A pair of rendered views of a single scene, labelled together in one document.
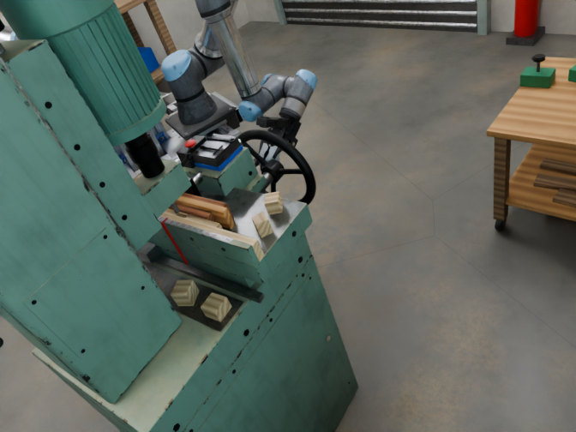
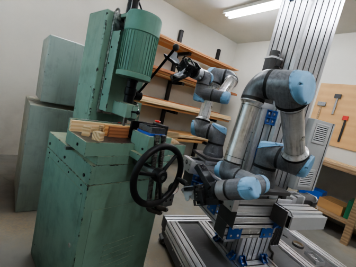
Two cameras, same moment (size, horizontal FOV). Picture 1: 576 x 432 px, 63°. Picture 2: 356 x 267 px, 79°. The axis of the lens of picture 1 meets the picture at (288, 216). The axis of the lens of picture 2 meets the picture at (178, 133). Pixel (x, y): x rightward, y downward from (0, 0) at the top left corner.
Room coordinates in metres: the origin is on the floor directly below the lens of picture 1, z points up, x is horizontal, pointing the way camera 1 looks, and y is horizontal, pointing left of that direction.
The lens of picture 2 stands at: (1.13, -0.91, 1.12)
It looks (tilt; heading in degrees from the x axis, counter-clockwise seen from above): 7 degrees down; 85
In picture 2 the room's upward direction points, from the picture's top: 13 degrees clockwise
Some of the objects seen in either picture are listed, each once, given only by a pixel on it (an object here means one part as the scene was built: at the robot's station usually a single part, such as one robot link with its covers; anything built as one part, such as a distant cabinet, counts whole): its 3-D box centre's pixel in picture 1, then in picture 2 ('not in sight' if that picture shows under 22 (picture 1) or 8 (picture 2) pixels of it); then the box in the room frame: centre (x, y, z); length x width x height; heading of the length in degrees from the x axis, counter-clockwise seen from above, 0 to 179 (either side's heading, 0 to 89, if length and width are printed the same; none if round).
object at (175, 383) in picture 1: (177, 300); (105, 153); (0.85, 0.33, 0.76); 0.57 x 0.45 x 0.09; 133
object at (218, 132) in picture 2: not in sight; (217, 133); (1.53, 0.66, 0.98); 0.13 x 0.12 x 0.14; 158
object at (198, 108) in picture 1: (194, 102); (262, 174); (1.70, 0.19, 0.87); 0.15 x 0.15 x 0.10
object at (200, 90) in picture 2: not in sight; (203, 93); (1.33, 0.44, 1.22); 0.11 x 0.08 x 0.11; 158
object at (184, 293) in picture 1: (185, 292); not in sight; (0.79, 0.29, 0.82); 0.04 x 0.04 x 0.04; 65
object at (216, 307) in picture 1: (216, 307); not in sight; (0.72, 0.22, 0.82); 0.04 x 0.04 x 0.03; 46
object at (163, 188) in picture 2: not in sight; (162, 195); (1.22, 0.32, 0.58); 0.12 x 0.08 x 0.08; 133
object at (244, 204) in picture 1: (207, 204); (138, 146); (1.03, 0.19, 0.87); 0.61 x 0.30 x 0.06; 43
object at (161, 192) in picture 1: (157, 192); (124, 110); (0.92, 0.26, 1.03); 0.14 x 0.07 x 0.09; 133
